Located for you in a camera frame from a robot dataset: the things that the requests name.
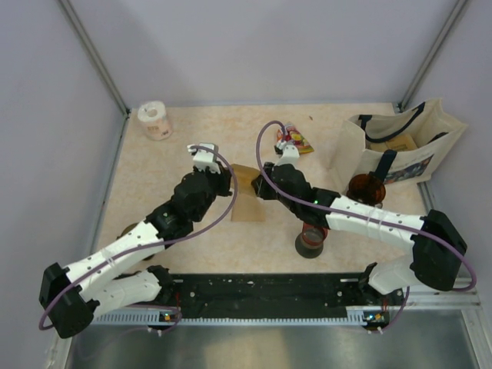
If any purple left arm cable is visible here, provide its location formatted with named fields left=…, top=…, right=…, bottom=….
left=37, top=144, right=239, bottom=339

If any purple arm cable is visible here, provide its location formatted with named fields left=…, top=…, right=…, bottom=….
left=256, top=120, right=477, bottom=334
left=37, top=144, right=239, bottom=339

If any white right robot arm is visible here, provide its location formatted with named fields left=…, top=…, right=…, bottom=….
left=251, top=162, right=467, bottom=304

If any right aluminium frame post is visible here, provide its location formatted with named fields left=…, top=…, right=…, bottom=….
left=393, top=0, right=471, bottom=113

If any cream canvas tote bag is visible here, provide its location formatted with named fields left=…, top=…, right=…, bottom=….
left=330, top=98, right=467, bottom=190

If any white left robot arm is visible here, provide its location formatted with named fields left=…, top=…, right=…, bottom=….
left=38, top=165, right=238, bottom=338

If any aluminium frame post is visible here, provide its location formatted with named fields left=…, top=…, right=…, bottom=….
left=393, top=0, right=471, bottom=113
left=57, top=0, right=131, bottom=116

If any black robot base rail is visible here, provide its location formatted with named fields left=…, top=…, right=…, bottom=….
left=153, top=273, right=403, bottom=320

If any left aluminium frame post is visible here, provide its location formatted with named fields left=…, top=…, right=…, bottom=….
left=57, top=0, right=131, bottom=116

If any colourful snack packet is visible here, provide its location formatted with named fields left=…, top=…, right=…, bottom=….
left=274, top=123, right=314, bottom=155

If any amber plastic coffee dripper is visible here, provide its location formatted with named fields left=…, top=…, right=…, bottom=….
left=347, top=173, right=386, bottom=206

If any wrapped toilet paper roll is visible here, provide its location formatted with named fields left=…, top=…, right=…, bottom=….
left=137, top=101, right=173, bottom=141

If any dark green coffee dripper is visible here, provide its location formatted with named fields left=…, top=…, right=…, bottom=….
left=118, top=223, right=155, bottom=261

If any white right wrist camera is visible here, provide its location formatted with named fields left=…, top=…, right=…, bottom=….
left=274, top=141, right=300, bottom=166

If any brown paper coffee filter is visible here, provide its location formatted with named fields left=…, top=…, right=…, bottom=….
left=231, top=164, right=260, bottom=197
left=231, top=193, right=265, bottom=222

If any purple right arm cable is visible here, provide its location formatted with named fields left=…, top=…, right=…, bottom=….
left=256, top=120, right=477, bottom=334

